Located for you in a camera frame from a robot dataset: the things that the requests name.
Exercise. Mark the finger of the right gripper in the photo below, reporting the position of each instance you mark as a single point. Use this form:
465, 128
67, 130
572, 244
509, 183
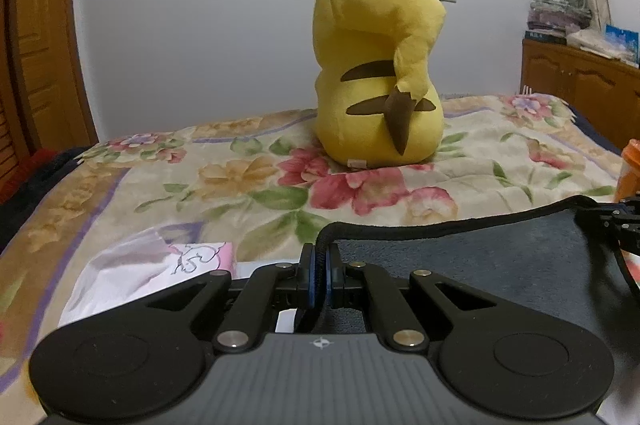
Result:
617, 223

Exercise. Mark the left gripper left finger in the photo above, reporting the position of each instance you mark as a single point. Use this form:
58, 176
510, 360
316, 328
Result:
298, 291

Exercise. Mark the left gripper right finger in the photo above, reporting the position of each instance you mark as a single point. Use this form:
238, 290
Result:
344, 279

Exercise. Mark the orange lidded cup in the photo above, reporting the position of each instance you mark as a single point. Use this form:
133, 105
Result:
628, 184

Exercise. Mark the floral bed quilt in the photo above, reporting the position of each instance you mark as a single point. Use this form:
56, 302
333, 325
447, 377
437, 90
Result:
266, 186

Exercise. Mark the wooden side cabinet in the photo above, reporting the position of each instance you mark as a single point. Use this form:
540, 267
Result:
605, 92

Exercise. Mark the pink tissue pack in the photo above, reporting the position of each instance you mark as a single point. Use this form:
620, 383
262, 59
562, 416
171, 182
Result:
142, 264

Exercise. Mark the blue picture box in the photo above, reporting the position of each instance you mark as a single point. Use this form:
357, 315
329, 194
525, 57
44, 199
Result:
626, 42

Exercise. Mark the yellow Pikachu plush toy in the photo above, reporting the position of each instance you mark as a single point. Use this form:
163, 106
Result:
377, 105

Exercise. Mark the stack of folded cloths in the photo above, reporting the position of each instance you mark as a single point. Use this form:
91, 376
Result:
557, 16

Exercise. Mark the wooden door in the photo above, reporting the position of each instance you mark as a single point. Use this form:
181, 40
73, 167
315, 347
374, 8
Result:
45, 74

